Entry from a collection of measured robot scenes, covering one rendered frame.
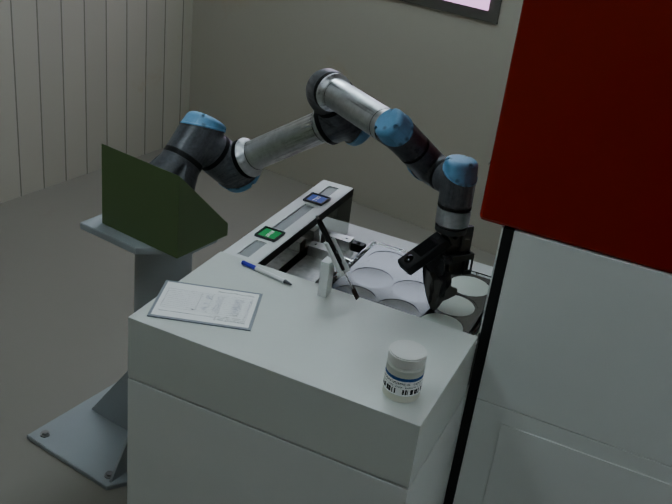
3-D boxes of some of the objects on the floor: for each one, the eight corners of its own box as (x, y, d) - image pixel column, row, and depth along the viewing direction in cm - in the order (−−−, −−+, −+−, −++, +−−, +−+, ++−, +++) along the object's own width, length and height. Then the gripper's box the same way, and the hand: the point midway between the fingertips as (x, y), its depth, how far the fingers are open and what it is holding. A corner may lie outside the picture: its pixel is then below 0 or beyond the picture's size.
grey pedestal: (26, 439, 286) (12, 205, 248) (127, 378, 320) (129, 165, 282) (143, 514, 263) (147, 269, 225) (239, 441, 297) (256, 217, 259)
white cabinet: (478, 506, 282) (533, 280, 244) (354, 767, 202) (408, 490, 165) (297, 434, 303) (322, 216, 265) (120, 645, 223) (120, 375, 186)
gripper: (481, 230, 198) (466, 314, 207) (457, 214, 205) (444, 296, 214) (450, 235, 194) (436, 320, 203) (426, 218, 201) (414, 301, 210)
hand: (430, 305), depth 207 cm, fingers closed
